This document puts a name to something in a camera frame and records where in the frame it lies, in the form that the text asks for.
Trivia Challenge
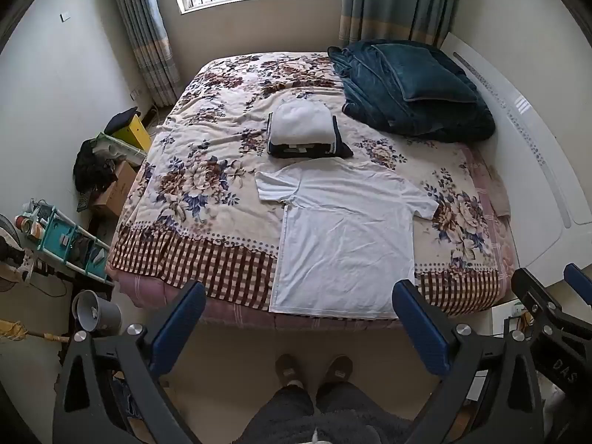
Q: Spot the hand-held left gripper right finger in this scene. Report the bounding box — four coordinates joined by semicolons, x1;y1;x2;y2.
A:
392;280;542;444

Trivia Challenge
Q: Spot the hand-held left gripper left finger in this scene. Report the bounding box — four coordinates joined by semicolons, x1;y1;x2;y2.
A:
52;280;207;444

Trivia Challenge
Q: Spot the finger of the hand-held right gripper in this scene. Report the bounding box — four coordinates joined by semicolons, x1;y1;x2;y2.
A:
562;263;592;334
511;267;564;334

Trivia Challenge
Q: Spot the white t-shirt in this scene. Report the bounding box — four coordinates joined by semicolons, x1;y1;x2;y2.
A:
255;157;439;321

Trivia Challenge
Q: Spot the grey bucket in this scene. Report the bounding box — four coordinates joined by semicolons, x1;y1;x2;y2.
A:
71;289;122;334

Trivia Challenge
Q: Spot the person's right slipper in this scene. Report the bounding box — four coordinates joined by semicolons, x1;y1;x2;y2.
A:
324;355;353;384

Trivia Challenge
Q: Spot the person's slipper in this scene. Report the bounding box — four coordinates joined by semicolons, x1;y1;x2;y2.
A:
275;354;306;387
324;355;353;384

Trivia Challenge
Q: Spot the person's right leg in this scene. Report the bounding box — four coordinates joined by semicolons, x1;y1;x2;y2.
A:
314;379;417;444

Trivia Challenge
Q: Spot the person's leg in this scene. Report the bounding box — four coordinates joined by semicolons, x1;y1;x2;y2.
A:
240;384;315;444
314;379;417;444

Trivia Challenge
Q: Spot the person's left slipper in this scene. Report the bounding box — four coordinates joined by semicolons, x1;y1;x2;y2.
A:
275;354;306;387

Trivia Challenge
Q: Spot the white bed headboard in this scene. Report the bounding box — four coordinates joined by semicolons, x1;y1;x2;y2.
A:
439;32;592;287

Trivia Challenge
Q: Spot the person's left leg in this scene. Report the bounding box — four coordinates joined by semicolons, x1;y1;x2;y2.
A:
240;384;315;444

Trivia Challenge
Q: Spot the floral checkered blanket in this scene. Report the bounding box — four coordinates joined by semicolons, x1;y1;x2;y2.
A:
105;52;518;315

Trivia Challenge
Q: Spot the cardboard box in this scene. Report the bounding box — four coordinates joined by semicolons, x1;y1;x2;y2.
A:
90;161;137;217

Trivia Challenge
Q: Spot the teal storage rack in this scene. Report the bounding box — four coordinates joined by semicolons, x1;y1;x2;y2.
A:
16;199;114;287

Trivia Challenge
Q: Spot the black bag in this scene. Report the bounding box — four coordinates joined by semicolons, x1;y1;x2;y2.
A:
73;139;118;195

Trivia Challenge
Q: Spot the green and white package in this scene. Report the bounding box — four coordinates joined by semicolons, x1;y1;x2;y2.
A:
95;132;149;167

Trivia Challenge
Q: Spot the yellow box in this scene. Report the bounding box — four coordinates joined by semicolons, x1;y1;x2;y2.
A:
111;113;152;152

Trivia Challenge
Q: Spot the black cloth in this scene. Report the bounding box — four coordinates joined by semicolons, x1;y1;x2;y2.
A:
104;107;139;135

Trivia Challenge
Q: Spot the dark green blanket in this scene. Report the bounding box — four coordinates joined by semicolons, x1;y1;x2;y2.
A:
327;39;497;143

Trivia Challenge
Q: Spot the folded white garment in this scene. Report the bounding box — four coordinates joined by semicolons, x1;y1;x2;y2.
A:
268;101;337;145

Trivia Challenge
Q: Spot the blue-green striped curtain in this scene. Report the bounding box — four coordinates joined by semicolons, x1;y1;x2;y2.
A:
107;0;182;107
340;0;458;49

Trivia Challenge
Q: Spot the yellow mop handle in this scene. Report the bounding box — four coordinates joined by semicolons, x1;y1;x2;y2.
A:
0;319;70;344

